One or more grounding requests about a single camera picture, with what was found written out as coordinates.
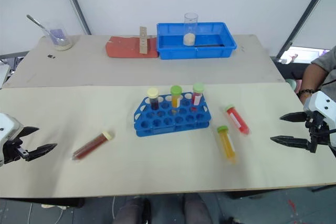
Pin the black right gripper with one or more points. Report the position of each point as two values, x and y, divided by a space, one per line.
319 133

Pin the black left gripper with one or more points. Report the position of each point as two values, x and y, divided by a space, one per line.
11 151

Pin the person's bare forearm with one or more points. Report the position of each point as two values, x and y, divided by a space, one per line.
313 77

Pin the green-capped red tube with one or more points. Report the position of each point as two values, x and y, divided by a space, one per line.
197 93
237 120

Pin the cream-capped dark red tube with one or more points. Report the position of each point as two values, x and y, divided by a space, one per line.
92 145

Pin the green-capped orange tube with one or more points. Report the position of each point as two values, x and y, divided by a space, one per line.
175 95
227 144

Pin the blue plastic test tube rack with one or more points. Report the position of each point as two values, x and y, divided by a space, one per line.
173 127

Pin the yellow-capped dark purple tube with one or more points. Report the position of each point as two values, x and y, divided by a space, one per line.
153 98

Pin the grey shirt sleeve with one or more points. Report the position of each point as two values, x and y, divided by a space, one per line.
326 58

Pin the small black clip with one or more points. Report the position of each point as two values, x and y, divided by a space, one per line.
51 56

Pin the clear beaker with powder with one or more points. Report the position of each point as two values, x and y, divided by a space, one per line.
60 40

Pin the grey diagonal metal pole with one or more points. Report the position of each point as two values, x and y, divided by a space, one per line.
74 3
307 14

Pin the metal spoon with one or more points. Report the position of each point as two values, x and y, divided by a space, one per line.
35 22

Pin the blue plastic bin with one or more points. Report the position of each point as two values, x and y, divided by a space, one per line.
194 51

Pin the red flat block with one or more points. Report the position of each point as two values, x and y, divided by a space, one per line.
123 48

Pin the clear plastic measuring cylinder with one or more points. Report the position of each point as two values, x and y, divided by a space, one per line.
189 39

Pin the wooden strip with holes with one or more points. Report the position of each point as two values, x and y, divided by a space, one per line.
143 40

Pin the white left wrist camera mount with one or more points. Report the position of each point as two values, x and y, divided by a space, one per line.
8 125

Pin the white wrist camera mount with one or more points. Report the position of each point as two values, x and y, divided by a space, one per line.
321 103
8 125

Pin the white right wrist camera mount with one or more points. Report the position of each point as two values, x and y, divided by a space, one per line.
321 103

